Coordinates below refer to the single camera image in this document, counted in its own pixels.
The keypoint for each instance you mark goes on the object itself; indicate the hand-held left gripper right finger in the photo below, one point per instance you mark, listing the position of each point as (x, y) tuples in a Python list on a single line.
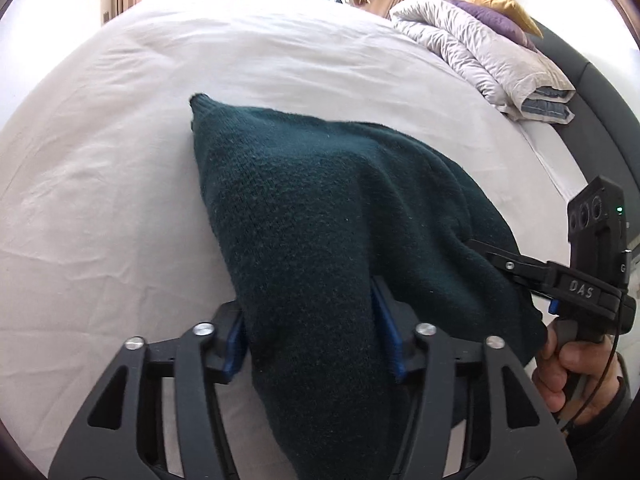
[(391, 332)]

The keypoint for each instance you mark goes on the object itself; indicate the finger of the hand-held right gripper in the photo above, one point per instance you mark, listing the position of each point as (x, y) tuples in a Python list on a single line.
[(520, 267)]

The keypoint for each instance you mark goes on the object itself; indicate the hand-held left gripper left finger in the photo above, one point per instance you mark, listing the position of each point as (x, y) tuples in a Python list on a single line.
[(232, 345)]

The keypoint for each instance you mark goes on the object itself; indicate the dark green sweater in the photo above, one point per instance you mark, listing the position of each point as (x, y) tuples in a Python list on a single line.
[(325, 220)]

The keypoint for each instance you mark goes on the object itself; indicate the person's right hand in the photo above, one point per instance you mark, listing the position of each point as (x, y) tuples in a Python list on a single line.
[(580, 367)]

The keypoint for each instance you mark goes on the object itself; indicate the grey padded headboard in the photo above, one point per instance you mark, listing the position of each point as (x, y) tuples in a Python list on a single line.
[(600, 110)]

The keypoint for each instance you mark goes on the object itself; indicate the bed with white sheet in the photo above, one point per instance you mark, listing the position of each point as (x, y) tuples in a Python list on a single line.
[(125, 160)]

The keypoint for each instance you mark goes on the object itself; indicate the folded grey white quilt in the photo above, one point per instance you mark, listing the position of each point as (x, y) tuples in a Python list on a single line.
[(475, 45)]

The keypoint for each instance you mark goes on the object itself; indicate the purple cushion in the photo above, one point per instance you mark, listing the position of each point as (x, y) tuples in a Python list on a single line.
[(492, 20)]

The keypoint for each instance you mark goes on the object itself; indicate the yellow cushion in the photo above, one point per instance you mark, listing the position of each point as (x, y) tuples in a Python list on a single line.
[(500, 2)]

